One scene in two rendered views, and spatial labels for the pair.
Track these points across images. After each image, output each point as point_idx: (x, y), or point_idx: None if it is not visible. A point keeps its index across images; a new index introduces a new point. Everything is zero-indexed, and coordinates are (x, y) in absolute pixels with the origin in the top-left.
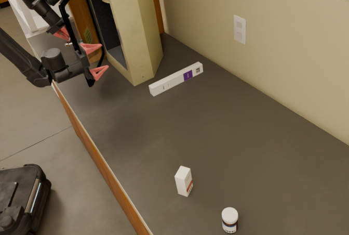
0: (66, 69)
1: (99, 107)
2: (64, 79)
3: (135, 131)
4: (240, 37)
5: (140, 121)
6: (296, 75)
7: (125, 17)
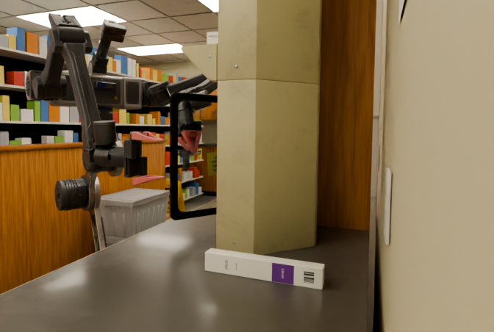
0: (108, 150)
1: (151, 245)
2: (101, 161)
3: (105, 283)
4: (384, 222)
5: (133, 280)
6: None
7: (230, 131)
